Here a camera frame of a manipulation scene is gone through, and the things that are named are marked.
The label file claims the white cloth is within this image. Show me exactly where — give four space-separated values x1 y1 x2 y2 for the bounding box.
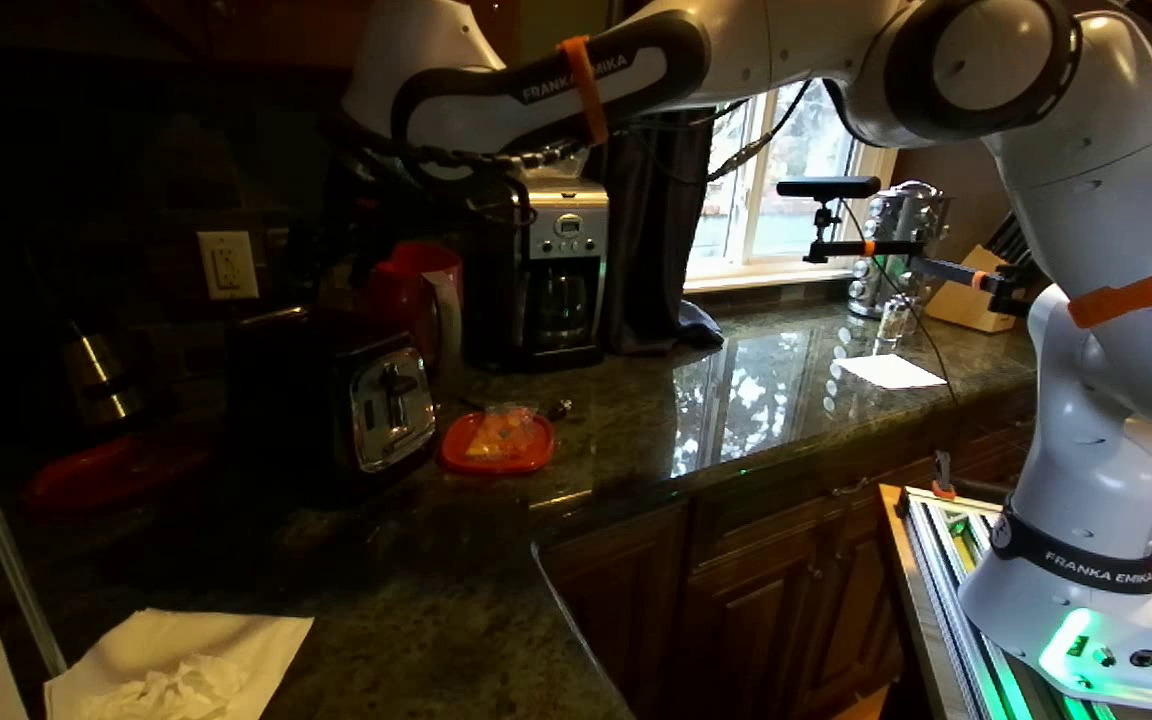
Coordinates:
39 603 321 720

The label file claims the kitchen window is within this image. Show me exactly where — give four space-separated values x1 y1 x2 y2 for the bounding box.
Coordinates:
685 75 906 298

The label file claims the red water pitcher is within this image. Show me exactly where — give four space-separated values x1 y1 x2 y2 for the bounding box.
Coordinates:
365 237 469 370

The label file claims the white wall outlet plate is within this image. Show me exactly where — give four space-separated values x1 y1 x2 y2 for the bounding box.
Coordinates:
198 227 266 305

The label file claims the white paper sheet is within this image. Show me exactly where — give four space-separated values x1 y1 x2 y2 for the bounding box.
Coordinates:
831 348 953 398

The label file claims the orange plate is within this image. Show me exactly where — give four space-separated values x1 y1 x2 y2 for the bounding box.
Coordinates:
437 402 562 479

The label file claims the wooden knife block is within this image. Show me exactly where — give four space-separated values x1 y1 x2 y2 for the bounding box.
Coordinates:
921 241 1031 340

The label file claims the tall black appliance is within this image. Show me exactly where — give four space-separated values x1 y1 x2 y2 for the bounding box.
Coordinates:
597 110 729 359

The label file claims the black camera on stand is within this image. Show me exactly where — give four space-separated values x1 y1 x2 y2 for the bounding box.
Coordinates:
772 173 890 270

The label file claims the wooden base cabinet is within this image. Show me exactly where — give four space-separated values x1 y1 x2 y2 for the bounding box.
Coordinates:
536 422 1047 720

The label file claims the silver black coffee maker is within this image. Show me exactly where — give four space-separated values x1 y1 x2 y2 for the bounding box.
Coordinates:
463 161 616 373

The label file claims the chrome faucet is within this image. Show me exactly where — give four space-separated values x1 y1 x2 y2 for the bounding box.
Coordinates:
846 178 958 326

